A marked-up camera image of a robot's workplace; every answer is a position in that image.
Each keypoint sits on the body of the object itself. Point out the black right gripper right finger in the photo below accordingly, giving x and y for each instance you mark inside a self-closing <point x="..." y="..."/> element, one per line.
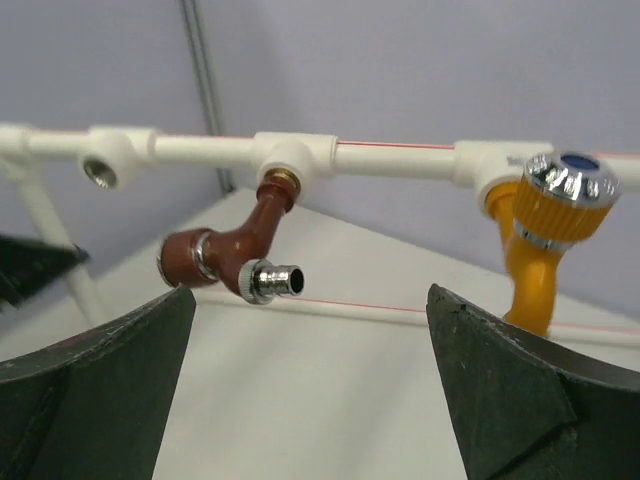
<point x="524" y="407"/>

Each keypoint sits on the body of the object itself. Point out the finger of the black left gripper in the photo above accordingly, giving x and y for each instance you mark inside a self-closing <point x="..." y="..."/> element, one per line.
<point x="29" y="266"/>

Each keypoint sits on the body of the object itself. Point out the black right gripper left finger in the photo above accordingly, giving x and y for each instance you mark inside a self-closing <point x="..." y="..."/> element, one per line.
<point x="95" y="406"/>

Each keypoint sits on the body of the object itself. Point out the white pipe frame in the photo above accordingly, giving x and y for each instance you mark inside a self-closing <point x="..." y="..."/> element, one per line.
<point x="111" y="156"/>

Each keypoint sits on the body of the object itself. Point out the brown faucet chrome knob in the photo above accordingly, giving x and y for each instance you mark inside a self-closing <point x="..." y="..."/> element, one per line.
<point x="203" y="257"/>

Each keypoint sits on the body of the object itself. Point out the orange faucet blue cap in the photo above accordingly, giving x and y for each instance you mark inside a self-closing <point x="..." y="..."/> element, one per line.
<point x="560" y="200"/>

